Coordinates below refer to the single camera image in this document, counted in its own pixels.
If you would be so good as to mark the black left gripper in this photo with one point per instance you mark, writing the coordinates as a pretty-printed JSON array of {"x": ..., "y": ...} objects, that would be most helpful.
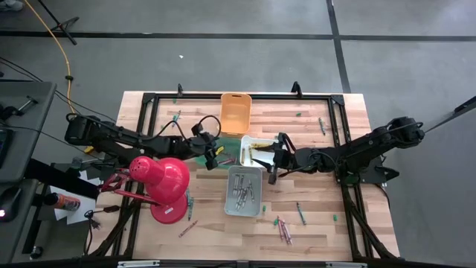
[{"x": 201, "y": 144}]

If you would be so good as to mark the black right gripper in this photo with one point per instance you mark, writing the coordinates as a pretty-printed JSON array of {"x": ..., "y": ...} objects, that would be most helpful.
[{"x": 284, "y": 156}]

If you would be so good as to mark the grey plastic bin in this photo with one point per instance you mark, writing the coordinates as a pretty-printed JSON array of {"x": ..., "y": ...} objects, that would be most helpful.
[{"x": 243, "y": 191}]

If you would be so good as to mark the grey crayon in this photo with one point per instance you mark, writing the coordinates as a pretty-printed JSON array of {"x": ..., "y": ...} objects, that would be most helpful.
[{"x": 238, "y": 203}]

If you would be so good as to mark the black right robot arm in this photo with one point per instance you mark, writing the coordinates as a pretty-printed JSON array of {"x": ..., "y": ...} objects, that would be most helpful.
[{"x": 357, "y": 149}]

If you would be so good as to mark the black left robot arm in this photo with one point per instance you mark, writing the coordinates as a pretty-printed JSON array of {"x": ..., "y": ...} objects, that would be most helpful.
[{"x": 130, "y": 139}]

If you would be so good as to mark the green plastic bin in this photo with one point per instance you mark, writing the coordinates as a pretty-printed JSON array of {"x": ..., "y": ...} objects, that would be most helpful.
[{"x": 223, "y": 154}]

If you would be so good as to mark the white plastic bin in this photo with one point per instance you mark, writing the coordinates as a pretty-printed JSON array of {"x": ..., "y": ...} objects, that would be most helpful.
[{"x": 256, "y": 158}]

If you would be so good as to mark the orange plastic bin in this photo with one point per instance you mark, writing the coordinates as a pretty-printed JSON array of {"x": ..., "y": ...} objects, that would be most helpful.
[{"x": 235, "y": 115}]

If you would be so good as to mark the teal crayon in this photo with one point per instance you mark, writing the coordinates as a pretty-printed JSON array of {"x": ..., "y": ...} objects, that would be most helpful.
[{"x": 322, "y": 126}]

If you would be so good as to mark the light blue crayon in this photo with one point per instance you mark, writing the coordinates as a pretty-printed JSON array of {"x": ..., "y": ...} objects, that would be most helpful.
[{"x": 190, "y": 208}]

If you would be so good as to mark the black table clamp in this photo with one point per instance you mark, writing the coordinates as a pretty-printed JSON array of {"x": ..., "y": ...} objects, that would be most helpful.
[
  {"x": 296, "y": 88},
  {"x": 180, "y": 89}
]

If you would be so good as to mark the white paper sheets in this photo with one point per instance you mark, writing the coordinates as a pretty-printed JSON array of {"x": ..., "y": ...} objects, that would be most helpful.
[{"x": 80, "y": 214}]

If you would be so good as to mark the orange can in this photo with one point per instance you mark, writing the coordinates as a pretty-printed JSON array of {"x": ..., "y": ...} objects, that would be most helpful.
[{"x": 63, "y": 202}]

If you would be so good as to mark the black metal bar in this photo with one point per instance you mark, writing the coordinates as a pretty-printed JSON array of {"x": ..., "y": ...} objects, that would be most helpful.
[{"x": 451, "y": 113}]

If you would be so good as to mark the grey desk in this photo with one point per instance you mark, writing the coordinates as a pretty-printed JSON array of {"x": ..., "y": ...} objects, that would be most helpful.
[{"x": 26, "y": 130}]

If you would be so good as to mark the black floor stand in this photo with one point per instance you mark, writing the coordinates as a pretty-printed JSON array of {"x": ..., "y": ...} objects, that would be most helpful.
[{"x": 59, "y": 24}]

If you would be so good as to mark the black computer mouse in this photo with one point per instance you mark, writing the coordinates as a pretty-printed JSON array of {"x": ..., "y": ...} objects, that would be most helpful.
[{"x": 10, "y": 204}]

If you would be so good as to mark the person's shoe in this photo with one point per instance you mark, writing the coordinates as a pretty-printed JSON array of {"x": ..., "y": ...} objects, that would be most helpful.
[{"x": 10, "y": 4}]

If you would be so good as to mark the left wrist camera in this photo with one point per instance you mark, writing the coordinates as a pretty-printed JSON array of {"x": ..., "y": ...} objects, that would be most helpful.
[{"x": 211, "y": 164}]

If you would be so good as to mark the black table frame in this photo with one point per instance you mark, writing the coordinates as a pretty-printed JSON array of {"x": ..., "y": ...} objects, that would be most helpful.
[{"x": 241, "y": 96}]

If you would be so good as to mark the silver aluminium bracket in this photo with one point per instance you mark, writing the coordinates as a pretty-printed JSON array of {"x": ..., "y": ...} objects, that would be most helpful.
[
  {"x": 137, "y": 264},
  {"x": 346, "y": 264}
]

